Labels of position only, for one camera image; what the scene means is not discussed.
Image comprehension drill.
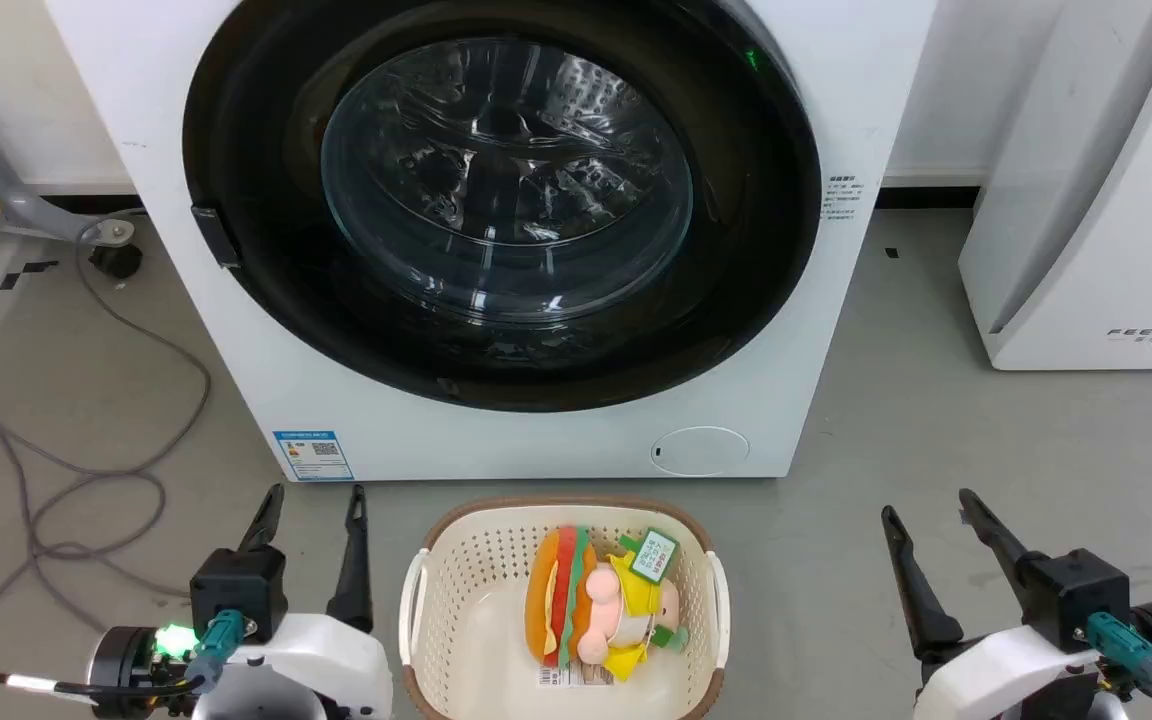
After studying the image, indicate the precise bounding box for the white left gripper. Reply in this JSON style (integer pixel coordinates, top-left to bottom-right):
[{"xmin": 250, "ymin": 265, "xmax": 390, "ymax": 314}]
[{"xmin": 192, "ymin": 484, "xmax": 395, "ymax": 720}]

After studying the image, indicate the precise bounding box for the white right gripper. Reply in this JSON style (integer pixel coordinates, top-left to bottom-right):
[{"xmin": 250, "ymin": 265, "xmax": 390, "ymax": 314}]
[{"xmin": 881, "ymin": 488, "xmax": 1129, "ymax": 720}]

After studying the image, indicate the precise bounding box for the white front-load washing machine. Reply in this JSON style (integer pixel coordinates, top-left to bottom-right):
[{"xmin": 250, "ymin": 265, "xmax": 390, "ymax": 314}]
[{"xmin": 44, "ymin": 0, "xmax": 939, "ymax": 483}]

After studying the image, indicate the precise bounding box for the black round washer door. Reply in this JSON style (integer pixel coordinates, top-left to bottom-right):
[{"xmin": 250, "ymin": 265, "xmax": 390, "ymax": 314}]
[{"xmin": 182, "ymin": 0, "xmax": 823, "ymax": 413}]

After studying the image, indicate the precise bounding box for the blue energy label sticker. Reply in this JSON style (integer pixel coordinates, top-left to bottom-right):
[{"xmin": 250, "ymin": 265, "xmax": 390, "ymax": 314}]
[{"xmin": 273, "ymin": 431, "xmax": 355, "ymax": 483}]

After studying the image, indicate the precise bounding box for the cream perforated laundry basket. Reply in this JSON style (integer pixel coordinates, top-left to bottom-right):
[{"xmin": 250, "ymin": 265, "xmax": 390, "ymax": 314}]
[{"xmin": 398, "ymin": 497, "xmax": 732, "ymax": 720}]

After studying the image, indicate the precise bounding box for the burger plush toy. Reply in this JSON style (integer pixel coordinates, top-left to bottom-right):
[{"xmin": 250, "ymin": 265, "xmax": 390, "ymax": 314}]
[{"xmin": 524, "ymin": 527, "xmax": 600, "ymax": 670}]

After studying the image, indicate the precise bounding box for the oval white filter cover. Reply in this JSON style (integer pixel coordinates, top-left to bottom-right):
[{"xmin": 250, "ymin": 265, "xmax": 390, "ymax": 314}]
[{"xmin": 651, "ymin": 427, "xmax": 751, "ymax": 477}]

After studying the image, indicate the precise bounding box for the green hang tag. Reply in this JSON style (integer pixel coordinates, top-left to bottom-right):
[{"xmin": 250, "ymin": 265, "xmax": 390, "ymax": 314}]
[{"xmin": 630, "ymin": 528, "xmax": 681, "ymax": 584}]

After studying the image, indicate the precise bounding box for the doll in yellow clothes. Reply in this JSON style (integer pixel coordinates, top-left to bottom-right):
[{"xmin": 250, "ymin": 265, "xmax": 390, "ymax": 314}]
[{"xmin": 576, "ymin": 545, "xmax": 693, "ymax": 682}]

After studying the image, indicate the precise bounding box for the black caster wheel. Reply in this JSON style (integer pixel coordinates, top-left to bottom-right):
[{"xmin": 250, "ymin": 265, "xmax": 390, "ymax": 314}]
[{"xmin": 88, "ymin": 243, "xmax": 145, "ymax": 280}]

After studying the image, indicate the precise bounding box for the small printed text sticker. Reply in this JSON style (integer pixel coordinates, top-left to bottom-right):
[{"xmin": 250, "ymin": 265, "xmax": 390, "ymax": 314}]
[{"xmin": 821, "ymin": 175, "xmax": 867, "ymax": 227}]

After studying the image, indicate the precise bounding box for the white air purifier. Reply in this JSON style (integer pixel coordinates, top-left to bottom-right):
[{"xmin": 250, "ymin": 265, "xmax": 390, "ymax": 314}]
[{"xmin": 958, "ymin": 0, "xmax": 1152, "ymax": 372}]

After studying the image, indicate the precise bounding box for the grey metal furniture leg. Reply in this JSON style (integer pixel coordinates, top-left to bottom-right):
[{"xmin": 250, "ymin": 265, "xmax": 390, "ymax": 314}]
[{"xmin": 0, "ymin": 108, "xmax": 137, "ymax": 247}]

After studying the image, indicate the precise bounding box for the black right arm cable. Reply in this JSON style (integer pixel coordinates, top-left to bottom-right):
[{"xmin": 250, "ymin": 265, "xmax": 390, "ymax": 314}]
[{"xmin": 1084, "ymin": 612, "xmax": 1152, "ymax": 720}]

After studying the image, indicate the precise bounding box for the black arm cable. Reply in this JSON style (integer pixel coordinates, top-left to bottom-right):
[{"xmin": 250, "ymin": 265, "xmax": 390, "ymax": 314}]
[
  {"xmin": 0, "ymin": 610, "xmax": 245, "ymax": 711},
  {"xmin": 1084, "ymin": 612, "xmax": 1152, "ymax": 720}
]

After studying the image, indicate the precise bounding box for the grey floor cable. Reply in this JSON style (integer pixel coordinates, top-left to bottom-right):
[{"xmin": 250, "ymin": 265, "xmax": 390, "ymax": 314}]
[{"xmin": 0, "ymin": 220, "xmax": 213, "ymax": 683}]

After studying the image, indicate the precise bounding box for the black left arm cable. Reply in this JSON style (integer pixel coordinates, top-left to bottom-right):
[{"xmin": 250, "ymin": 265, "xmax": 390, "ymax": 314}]
[{"xmin": 0, "ymin": 610, "xmax": 245, "ymax": 711}]

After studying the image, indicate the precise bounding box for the black door latch handle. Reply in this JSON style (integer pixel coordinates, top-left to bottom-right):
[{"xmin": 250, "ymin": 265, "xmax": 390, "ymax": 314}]
[{"xmin": 191, "ymin": 205, "xmax": 243, "ymax": 270}]

